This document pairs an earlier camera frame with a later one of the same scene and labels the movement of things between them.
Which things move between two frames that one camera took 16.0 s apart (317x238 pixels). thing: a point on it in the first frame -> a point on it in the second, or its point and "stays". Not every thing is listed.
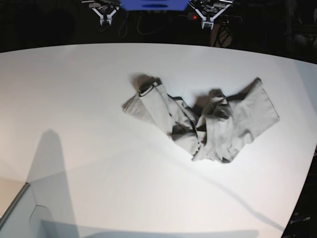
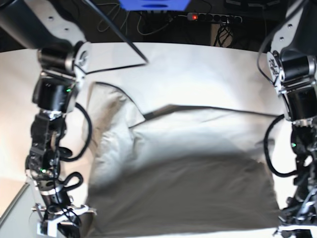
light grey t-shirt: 214,127 -> 181,170
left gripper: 105,12 -> 62,218
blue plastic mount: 154,5 stays
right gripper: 209,10 -> 300,213
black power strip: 224,19 stays
